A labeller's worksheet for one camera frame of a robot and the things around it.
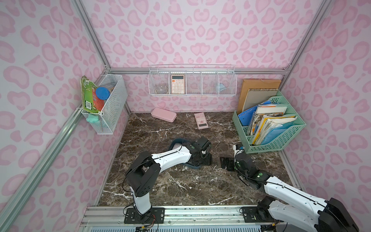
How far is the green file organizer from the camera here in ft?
2.68

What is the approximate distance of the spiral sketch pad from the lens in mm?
971

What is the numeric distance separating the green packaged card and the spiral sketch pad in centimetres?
90

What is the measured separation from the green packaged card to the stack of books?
880 mm

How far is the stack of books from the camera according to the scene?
0.82m

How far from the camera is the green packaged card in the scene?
68 centimetres

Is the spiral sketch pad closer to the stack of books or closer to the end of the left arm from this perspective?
the stack of books
